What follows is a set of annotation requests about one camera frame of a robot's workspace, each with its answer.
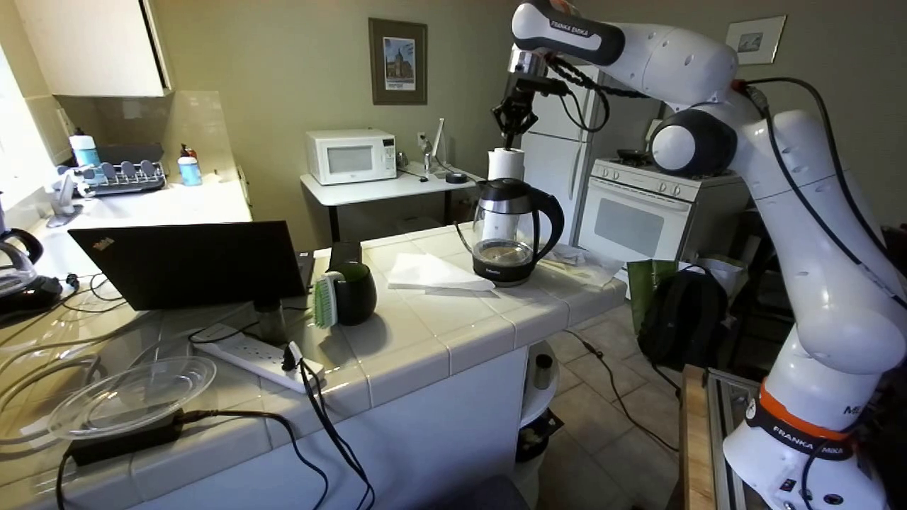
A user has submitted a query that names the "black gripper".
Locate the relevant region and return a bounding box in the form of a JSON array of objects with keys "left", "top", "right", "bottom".
[{"left": 491, "top": 75, "right": 572, "bottom": 153}]

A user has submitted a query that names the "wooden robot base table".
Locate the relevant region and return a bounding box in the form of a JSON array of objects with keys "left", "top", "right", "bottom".
[{"left": 678, "top": 364, "right": 759, "bottom": 510}]

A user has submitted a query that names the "dark dish rack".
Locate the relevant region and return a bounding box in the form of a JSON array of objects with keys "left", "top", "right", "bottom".
[{"left": 61, "top": 157, "right": 170, "bottom": 203}]

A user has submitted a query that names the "white refrigerator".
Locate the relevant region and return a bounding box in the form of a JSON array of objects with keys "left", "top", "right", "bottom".
[{"left": 518, "top": 57, "right": 610, "bottom": 254}]

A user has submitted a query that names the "black glass electric kettle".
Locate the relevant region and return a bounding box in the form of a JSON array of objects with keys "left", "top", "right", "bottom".
[{"left": 467, "top": 176, "right": 568, "bottom": 286}]

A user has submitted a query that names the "white side table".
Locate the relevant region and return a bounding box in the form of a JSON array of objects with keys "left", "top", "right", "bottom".
[{"left": 299, "top": 167, "right": 489, "bottom": 251}]

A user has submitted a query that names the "white stove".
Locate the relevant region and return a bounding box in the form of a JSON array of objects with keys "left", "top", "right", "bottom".
[{"left": 575, "top": 153, "right": 708, "bottom": 269}]

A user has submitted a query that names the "white paper napkin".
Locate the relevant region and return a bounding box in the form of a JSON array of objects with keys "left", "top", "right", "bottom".
[{"left": 386, "top": 251, "right": 498, "bottom": 299}]

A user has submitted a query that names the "white microwave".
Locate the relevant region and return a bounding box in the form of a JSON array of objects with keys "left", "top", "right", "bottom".
[{"left": 303, "top": 127, "right": 403, "bottom": 190}]

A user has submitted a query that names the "green bag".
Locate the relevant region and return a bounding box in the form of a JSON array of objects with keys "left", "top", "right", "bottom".
[{"left": 625, "top": 259, "right": 681, "bottom": 334}]

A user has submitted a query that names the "dark mug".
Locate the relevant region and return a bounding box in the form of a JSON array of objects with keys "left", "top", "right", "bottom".
[{"left": 309, "top": 261, "right": 379, "bottom": 333}]

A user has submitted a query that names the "dark shelf bottle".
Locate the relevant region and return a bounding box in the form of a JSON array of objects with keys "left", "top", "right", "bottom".
[{"left": 528, "top": 343, "right": 558, "bottom": 394}]

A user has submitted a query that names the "black backpack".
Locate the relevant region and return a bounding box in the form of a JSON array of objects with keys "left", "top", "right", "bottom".
[{"left": 637, "top": 268, "right": 731, "bottom": 375}]

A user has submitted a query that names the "dark bottom shelf item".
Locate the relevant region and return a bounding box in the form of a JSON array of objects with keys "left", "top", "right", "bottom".
[{"left": 513, "top": 408, "right": 568, "bottom": 465}]

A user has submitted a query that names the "short light blue bottle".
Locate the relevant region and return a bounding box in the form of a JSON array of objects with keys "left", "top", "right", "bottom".
[{"left": 177, "top": 143, "right": 207, "bottom": 190}]

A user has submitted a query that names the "black laptop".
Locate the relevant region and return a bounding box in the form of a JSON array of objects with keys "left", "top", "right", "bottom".
[{"left": 65, "top": 220, "right": 311, "bottom": 317}]

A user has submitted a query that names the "white power strip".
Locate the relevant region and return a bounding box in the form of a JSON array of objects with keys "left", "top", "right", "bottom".
[{"left": 191, "top": 333, "right": 328, "bottom": 397}]

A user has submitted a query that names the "tall blue soap bottle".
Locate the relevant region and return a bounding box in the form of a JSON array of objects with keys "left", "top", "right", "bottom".
[{"left": 69, "top": 133, "right": 104, "bottom": 174}]

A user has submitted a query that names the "clear glass plate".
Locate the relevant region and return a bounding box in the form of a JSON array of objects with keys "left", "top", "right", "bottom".
[{"left": 46, "top": 348, "right": 222, "bottom": 445}]

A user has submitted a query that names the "black power adapter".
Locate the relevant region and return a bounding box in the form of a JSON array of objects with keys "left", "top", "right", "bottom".
[{"left": 69, "top": 408, "right": 188, "bottom": 467}]

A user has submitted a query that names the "black coffee maker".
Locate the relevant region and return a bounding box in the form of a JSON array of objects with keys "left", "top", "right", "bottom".
[{"left": 0, "top": 187, "right": 69, "bottom": 326}]

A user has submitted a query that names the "framed wall picture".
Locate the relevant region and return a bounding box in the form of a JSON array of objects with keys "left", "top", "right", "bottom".
[{"left": 367, "top": 14, "right": 430, "bottom": 108}]

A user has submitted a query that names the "white wall plate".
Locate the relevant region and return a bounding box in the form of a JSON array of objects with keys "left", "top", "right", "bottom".
[{"left": 724, "top": 14, "right": 790, "bottom": 72}]

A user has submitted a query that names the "black floor cable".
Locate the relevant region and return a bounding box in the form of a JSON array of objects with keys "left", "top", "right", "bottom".
[{"left": 564, "top": 326, "right": 687, "bottom": 459}]

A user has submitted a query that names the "black plug cable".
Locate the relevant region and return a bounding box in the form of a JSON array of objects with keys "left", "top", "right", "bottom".
[{"left": 280, "top": 343, "right": 379, "bottom": 510}]

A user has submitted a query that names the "black adapter cable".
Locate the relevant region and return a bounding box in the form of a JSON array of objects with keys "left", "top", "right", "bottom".
[{"left": 177, "top": 405, "right": 334, "bottom": 510}]

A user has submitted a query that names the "white upper wall cabinet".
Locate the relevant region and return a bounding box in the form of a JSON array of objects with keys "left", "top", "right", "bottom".
[{"left": 12, "top": 0, "right": 177, "bottom": 99}]

